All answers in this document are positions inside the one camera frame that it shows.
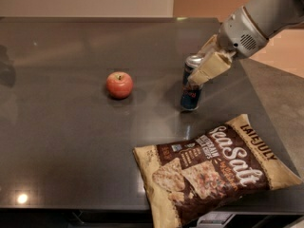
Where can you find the brown sea salt chip bag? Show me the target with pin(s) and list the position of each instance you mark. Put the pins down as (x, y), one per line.
(186, 180)

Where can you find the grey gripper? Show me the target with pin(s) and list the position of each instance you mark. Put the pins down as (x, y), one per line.
(237, 32)

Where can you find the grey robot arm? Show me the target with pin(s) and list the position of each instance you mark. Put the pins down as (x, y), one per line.
(272, 16)

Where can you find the red apple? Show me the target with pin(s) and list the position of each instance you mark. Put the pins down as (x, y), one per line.
(119, 85)

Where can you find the grey device under table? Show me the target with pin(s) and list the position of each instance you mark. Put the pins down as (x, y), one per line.
(214, 220)

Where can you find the blue redbull can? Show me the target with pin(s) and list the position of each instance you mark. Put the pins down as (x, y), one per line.
(190, 97)

